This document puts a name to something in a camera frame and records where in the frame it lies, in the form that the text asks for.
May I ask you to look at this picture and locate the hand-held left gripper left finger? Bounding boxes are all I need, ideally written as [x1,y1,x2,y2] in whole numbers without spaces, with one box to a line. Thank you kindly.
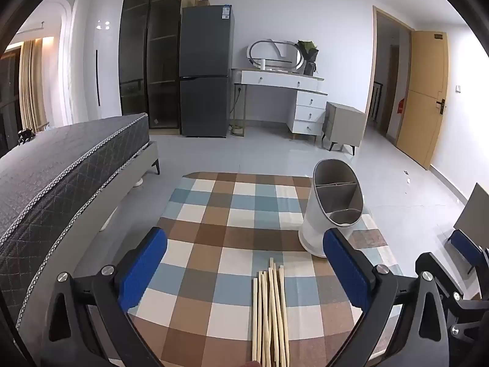
[38,226,169,367]

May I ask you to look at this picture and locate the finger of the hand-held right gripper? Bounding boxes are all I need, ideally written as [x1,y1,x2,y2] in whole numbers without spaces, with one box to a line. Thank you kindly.
[448,230,489,276]
[415,251,489,367]

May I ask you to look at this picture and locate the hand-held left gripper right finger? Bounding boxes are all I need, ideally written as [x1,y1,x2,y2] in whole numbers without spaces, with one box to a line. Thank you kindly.
[323,228,449,367]

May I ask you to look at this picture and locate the white grey utensil holder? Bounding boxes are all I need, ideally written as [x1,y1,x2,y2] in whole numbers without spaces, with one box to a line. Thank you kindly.
[298,158,365,258]

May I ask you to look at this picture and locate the bundle of wooden chopsticks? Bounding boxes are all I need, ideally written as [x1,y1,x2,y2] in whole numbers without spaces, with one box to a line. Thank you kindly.
[250,257,291,367]

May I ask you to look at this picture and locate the grey flat board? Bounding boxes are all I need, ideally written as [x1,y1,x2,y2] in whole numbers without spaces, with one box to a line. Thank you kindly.
[453,182,489,245]

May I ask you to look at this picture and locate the checked brown blue cloth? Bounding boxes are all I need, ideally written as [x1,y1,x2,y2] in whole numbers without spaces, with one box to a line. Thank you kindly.
[126,171,402,367]

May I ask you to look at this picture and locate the dark grey quilted mattress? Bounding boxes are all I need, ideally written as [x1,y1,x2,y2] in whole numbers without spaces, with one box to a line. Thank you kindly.
[0,113,150,329]

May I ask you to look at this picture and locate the grey nightstand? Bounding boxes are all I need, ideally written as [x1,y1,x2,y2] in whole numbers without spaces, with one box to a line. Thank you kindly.
[322,101,367,156]

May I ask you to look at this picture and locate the black railing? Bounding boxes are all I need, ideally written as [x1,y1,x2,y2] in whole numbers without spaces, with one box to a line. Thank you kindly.
[372,82,383,123]

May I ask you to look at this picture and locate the wooden door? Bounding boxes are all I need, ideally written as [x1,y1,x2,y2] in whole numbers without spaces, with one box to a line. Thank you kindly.
[395,31,449,171]

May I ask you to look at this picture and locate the white dressing table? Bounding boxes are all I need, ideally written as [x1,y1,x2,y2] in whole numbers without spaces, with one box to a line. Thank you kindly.
[231,68,329,142]

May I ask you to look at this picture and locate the white wardrobe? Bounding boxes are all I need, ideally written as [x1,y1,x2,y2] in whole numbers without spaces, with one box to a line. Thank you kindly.
[69,0,128,125]

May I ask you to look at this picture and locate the dark grey refrigerator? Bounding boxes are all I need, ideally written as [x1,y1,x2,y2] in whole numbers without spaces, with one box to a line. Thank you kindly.
[179,5,235,138]

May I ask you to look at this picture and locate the beige curtain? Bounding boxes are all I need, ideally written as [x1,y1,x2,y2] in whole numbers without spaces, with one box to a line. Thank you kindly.
[19,40,48,134]

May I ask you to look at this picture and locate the dark glass window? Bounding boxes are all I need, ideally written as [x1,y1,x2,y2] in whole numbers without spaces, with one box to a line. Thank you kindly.
[0,46,21,154]

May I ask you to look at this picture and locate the dark glass cabinet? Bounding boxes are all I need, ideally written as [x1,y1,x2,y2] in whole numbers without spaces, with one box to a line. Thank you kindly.
[119,0,186,135]

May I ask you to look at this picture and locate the green potted plant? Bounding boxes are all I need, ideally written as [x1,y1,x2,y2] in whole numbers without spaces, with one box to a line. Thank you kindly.
[296,40,319,77]

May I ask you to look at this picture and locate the oval mirror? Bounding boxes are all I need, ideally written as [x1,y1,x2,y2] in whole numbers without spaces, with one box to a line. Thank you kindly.
[246,38,304,71]

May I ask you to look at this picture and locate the wooden door frame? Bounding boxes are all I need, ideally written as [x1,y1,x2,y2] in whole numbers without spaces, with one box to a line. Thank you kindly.
[367,6,415,123]

